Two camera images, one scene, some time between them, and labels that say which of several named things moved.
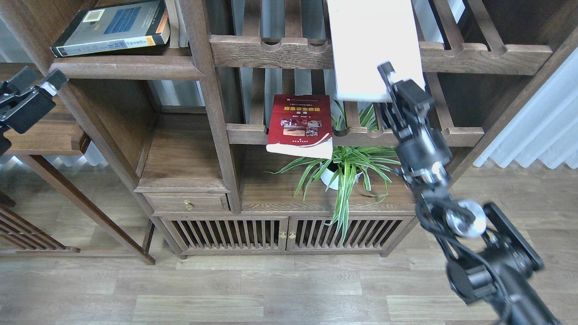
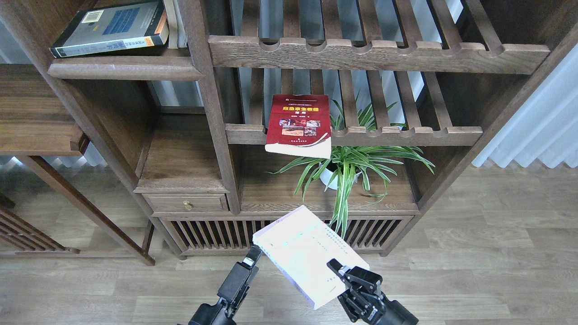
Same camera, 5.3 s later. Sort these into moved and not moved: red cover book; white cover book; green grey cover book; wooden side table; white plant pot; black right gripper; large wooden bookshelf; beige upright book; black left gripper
Moved: black right gripper; white cover book; black left gripper
Not moved: green grey cover book; wooden side table; beige upright book; white plant pot; large wooden bookshelf; red cover book
